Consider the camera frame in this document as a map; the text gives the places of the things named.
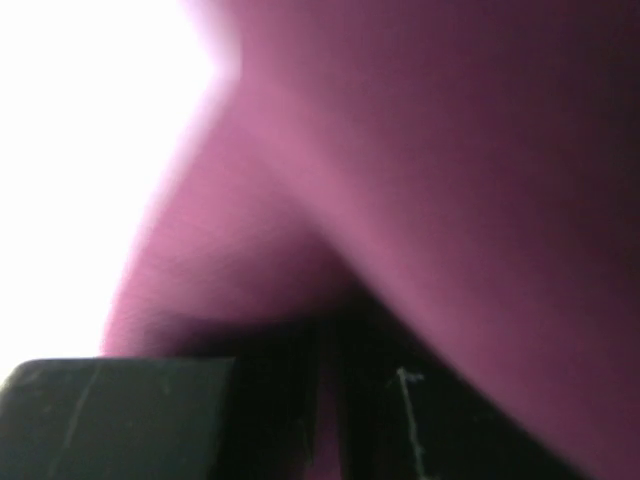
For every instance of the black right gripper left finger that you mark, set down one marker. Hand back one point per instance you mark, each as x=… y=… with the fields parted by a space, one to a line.
x=216 y=418

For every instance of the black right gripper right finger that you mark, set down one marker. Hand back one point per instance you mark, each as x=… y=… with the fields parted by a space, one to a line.
x=407 y=416

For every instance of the purple cloth mat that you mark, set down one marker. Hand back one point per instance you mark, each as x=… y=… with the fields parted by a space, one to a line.
x=475 y=164

